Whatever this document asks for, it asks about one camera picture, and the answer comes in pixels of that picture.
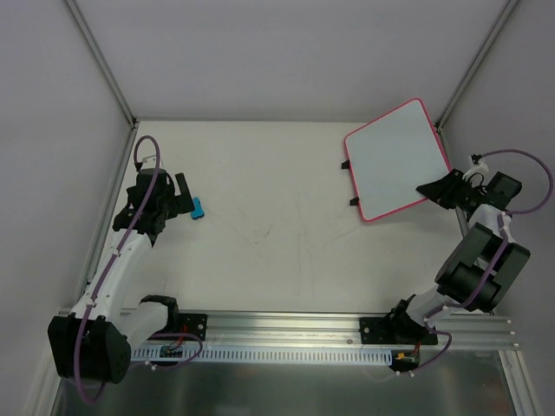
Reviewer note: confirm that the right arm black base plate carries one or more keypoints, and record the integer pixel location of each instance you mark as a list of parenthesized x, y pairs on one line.
[(389, 331)]

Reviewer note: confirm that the aluminium mounting rail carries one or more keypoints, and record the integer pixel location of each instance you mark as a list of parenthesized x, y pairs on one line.
[(341, 330)]

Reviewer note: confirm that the right aluminium corner post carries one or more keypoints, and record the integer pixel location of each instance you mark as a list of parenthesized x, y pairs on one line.
[(492, 35)]

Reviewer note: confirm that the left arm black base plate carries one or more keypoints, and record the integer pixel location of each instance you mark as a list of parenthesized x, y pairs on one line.
[(193, 324)]

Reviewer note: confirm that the blue whiteboard eraser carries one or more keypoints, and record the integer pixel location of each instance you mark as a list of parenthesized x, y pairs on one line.
[(198, 211)]

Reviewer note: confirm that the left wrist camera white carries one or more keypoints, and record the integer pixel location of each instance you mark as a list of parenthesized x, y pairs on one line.
[(149, 162)]

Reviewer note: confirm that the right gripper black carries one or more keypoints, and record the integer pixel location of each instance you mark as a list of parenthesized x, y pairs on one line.
[(453, 191)]

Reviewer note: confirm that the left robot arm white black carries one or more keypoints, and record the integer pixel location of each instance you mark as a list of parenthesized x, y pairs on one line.
[(94, 339)]

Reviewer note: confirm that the left aluminium corner post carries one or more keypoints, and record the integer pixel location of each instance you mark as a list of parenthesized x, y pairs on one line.
[(93, 47)]

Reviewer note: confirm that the white slotted cable duct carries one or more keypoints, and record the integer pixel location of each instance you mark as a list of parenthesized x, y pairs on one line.
[(263, 355)]

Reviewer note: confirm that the aluminium corner post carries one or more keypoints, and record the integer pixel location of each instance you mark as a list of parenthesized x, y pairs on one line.
[(93, 47), (492, 35)]

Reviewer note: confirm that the pink framed whiteboard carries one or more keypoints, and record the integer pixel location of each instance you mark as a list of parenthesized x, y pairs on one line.
[(390, 156)]

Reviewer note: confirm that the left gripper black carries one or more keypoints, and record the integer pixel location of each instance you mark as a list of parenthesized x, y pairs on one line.
[(183, 193)]

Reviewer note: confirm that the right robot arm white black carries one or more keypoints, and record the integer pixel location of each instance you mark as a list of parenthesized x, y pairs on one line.
[(480, 270)]

